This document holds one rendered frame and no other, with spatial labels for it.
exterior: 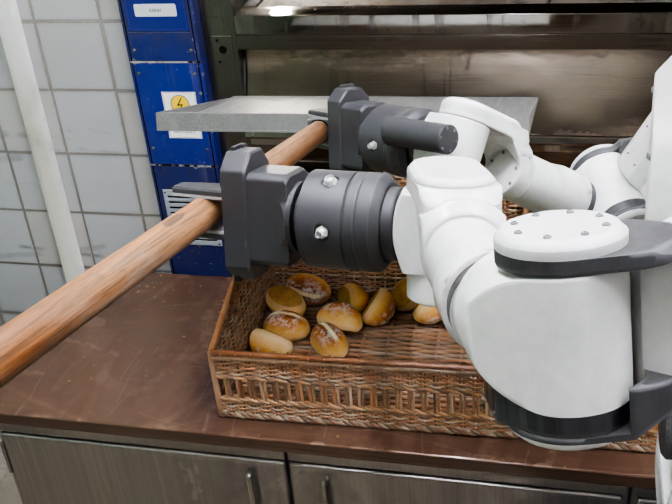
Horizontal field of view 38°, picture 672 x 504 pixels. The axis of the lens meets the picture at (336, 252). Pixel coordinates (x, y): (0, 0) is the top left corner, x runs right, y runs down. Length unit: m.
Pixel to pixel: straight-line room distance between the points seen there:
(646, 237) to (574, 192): 0.67
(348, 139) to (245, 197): 0.42
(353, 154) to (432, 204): 0.53
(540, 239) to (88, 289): 0.31
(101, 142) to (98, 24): 0.27
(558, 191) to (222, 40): 0.97
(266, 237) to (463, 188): 0.21
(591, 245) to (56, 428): 1.52
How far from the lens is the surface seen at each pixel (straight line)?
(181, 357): 2.01
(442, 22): 1.90
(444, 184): 0.75
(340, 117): 1.27
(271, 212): 0.86
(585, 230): 0.57
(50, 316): 0.65
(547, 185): 1.23
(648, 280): 0.59
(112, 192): 2.28
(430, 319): 1.97
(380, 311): 1.97
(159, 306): 2.18
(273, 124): 1.43
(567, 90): 1.94
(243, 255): 0.89
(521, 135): 1.20
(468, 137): 1.15
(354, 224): 0.82
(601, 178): 1.31
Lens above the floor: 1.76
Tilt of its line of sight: 31 degrees down
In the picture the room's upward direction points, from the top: 5 degrees counter-clockwise
